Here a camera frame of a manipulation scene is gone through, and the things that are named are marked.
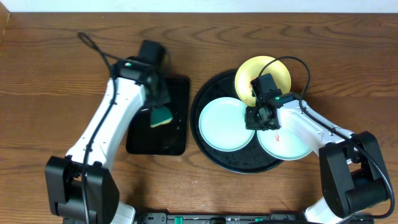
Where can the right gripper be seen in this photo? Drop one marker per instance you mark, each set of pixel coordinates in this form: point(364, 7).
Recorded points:
point(250, 123)

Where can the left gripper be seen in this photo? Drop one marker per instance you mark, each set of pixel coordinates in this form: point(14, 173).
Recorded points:
point(160, 98)

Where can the green yellow sponge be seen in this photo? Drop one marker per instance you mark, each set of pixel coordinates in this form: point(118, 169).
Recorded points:
point(160, 116)

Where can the mint plate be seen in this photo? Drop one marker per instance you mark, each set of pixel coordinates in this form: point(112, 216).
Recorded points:
point(222, 124)
point(282, 144)

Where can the yellow plate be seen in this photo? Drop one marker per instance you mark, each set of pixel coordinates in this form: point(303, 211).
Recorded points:
point(250, 70)

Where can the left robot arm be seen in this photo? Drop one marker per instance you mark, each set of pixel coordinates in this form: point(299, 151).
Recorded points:
point(80, 186)

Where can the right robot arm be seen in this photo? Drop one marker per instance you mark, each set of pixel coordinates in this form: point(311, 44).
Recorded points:
point(355, 182)

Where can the black round tray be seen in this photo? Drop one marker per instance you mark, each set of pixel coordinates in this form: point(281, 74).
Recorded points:
point(248, 160)

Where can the black rectangular tray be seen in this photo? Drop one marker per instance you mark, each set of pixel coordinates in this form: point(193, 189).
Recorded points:
point(165, 139)

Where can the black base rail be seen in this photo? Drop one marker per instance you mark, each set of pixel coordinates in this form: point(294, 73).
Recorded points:
point(166, 218)

